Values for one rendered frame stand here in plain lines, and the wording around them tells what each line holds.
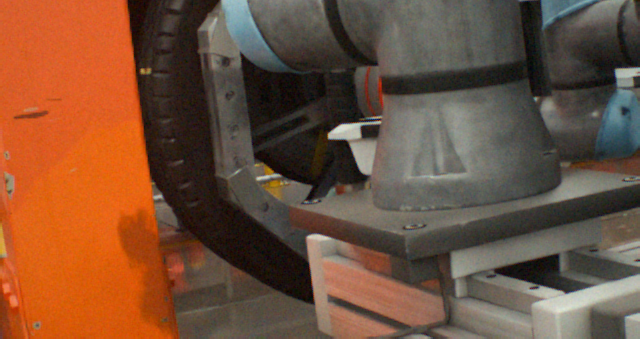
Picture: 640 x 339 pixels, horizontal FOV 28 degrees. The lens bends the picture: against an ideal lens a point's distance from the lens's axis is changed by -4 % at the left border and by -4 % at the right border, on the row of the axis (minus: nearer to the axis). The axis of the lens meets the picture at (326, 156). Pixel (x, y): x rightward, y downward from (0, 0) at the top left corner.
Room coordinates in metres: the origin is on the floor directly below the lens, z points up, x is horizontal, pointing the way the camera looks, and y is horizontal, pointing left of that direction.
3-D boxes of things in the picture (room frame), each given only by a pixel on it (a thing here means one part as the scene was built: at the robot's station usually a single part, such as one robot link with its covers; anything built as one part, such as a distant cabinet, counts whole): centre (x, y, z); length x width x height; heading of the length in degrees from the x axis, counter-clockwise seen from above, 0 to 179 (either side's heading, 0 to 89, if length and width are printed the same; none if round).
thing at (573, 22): (1.42, -0.30, 0.91); 0.11 x 0.08 x 0.11; 47
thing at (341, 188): (1.58, -0.03, 0.83); 0.04 x 0.04 x 0.16
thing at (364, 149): (1.54, -0.04, 0.81); 0.09 x 0.03 x 0.06; 71
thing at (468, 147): (1.04, -0.11, 0.87); 0.15 x 0.15 x 0.10
